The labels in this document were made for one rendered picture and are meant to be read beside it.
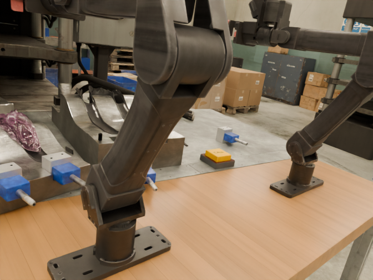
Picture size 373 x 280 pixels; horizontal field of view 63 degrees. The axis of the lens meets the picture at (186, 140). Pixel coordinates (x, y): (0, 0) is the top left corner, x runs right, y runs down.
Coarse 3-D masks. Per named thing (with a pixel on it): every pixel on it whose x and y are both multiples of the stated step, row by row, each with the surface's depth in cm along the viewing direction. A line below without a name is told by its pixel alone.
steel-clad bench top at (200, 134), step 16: (32, 112) 122; (48, 112) 125; (208, 112) 167; (176, 128) 129; (192, 128) 132; (208, 128) 136; (240, 128) 144; (256, 128) 148; (64, 144) 95; (192, 144) 112; (208, 144) 115; (224, 144) 118; (240, 144) 120; (256, 144) 123; (272, 144) 126; (192, 160) 98; (240, 160) 104; (256, 160) 106; (272, 160) 108; (160, 176) 84; (176, 176) 85
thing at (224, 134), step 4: (220, 128) 118; (224, 128) 119; (228, 128) 120; (220, 132) 119; (224, 132) 118; (228, 132) 119; (216, 136) 120; (220, 136) 119; (224, 136) 118; (228, 136) 116; (232, 136) 115; (236, 136) 117; (216, 140) 121; (220, 140) 119; (224, 140) 118; (228, 140) 117; (232, 140) 116; (236, 140) 116; (240, 140) 115; (244, 144) 114
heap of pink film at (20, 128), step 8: (16, 112) 77; (0, 120) 76; (8, 120) 75; (16, 120) 76; (24, 120) 77; (8, 128) 74; (16, 128) 73; (24, 128) 74; (32, 128) 77; (16, 136) 73; (24, 136) 73; (32, 136) 75; (24, 144) 73; (32, 144) 74; (40, 144) 75
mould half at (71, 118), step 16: (64, 96) 98; (96, 96) 105; (128, 96) 112; (64, 112) 99; (80, 112) 95; (112, 112) 101; (64, 128) 101; (80, 128) 86; (96, 128) 87; (80, 144) 87; (96, 144) 77; (112, 144) 77; (176, 144) 89; (96, 160) 77; (160, 160) 88; (176, 160) 91
